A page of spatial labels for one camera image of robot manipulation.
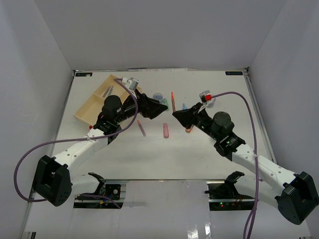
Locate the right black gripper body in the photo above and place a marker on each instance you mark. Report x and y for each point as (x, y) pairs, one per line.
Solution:
(201, 120)

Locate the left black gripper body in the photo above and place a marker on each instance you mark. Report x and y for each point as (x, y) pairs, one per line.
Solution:
(139, 102)

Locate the orange highlighter pen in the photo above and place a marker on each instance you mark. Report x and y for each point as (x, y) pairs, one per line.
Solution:
(173, 102)

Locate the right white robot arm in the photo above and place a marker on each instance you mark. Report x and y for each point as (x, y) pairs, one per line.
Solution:
(293, 194)

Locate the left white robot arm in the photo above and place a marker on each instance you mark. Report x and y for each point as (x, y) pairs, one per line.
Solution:
(54, 179)

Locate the left paperclip jar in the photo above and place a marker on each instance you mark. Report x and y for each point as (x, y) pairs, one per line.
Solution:
(158, 97)

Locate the paperclip jar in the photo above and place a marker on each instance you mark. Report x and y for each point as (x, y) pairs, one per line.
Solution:
(210, 103)
(158, 97)

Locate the green correction tape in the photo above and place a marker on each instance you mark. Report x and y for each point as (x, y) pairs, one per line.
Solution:
(165, 102)

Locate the right paperclip jar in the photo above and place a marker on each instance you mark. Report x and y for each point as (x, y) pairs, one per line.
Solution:
(210, 103)

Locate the pink highlighter pen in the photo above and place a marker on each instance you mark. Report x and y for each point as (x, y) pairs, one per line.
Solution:
(141, 128)

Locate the pink correction tape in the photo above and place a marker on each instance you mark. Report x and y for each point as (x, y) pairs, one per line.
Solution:
(165, 131)

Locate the purple pen in box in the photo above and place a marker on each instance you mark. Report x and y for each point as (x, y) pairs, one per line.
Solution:
(106, 92)

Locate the right black corner label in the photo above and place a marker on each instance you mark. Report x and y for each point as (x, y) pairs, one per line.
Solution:
(233, 73)

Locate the black corner label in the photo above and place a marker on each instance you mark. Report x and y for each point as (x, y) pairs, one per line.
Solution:
(83, 74)
(233, 73)

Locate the beige compartment box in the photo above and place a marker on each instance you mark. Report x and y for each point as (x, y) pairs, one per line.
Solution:
(89, 111)

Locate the left black corner label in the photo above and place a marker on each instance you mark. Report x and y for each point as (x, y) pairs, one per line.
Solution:
(83, 74)

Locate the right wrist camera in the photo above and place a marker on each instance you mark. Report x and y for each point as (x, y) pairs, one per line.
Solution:
(207, 98)

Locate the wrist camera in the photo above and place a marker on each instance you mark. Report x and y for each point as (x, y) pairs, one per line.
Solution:
(207, 98)
(132, 84)

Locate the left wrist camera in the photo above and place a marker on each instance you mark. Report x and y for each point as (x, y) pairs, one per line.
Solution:
(132, 84)

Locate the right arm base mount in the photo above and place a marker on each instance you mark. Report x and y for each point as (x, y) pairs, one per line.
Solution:
(225, 197)

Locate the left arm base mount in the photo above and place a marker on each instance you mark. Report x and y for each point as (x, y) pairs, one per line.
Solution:
(107, 193)

